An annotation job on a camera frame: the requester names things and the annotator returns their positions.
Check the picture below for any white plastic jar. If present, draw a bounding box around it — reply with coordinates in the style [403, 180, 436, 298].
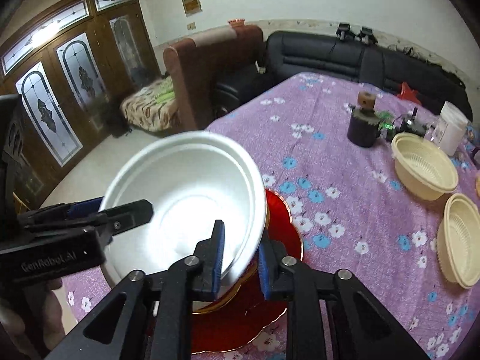
[433, 102, 469, 156]

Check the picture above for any small black device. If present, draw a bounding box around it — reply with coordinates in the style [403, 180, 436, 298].
[385, 107, 427, 142]

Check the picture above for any purple floral tablecloth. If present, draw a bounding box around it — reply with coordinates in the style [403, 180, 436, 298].
[66, 73, 479, 359]

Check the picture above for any small gold wall plaque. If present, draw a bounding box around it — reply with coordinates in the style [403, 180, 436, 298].
[182, 0, 202, 16]

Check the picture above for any red bag on sofa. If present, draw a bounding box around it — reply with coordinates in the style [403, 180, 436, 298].
[397, 82, 422, 105]

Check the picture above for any patterned bed cushion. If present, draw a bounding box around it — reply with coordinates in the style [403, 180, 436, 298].
[120, 76, 180, 133]

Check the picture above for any large cream plastic bowl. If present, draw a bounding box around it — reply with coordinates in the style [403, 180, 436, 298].
[437, 193, 479, 289]

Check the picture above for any brown armchair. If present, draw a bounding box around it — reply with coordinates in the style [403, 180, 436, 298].
[163, 24, 264, 131]

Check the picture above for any black leather sofa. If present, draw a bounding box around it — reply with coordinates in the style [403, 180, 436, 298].
[211, 31, 473, 119]

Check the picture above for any red gold-rimmed plate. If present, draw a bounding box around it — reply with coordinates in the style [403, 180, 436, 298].
[191, 189, 304, 354]

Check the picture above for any wooden glass-panel door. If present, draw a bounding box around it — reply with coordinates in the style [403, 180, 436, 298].
[1, 0, 160, 208]

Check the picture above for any white foam bowl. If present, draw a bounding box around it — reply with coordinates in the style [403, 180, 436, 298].
[100, 131, 267, 293]

